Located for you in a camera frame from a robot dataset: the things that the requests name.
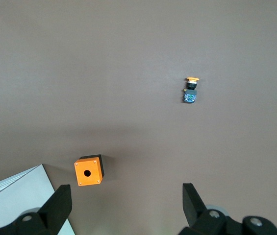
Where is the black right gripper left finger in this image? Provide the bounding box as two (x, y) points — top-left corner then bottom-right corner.
(0, 184), (73, 235)

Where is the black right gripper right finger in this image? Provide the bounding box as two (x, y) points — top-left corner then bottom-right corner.
(178, 183), (277, 235)

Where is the white drawer cabinet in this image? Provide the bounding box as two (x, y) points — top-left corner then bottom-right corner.
(0, 164), (76, 235)

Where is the yellow mushroom push button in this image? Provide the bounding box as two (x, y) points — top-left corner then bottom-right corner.
(182, 76), (201, 104)

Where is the orange button enclosure box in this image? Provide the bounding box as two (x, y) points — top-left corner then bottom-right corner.
(74, 154), (105, 188)

